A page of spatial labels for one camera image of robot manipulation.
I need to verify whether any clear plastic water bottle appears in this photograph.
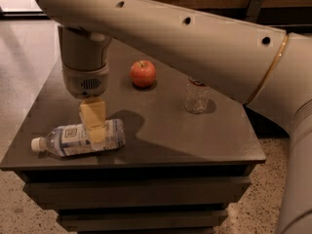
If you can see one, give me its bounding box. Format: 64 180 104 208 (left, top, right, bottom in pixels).
184 77 211 114

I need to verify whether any grey drawer cabinet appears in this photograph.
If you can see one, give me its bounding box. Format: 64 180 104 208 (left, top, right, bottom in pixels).
1 42 265 234

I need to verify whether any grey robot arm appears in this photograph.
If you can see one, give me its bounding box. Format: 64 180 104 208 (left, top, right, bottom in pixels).
35 0 312 234

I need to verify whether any right metal bracket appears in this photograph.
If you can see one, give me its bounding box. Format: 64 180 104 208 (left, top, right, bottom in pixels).
245 0 264 22

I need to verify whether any red apple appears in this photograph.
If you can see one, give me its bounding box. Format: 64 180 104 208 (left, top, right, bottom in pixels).
130 60 156 88

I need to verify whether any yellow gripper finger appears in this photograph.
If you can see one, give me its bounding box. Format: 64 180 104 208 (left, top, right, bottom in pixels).
79 97 106 149

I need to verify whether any blue labelled plastic bottle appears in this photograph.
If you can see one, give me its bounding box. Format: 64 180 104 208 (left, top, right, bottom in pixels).
31 119 126 157

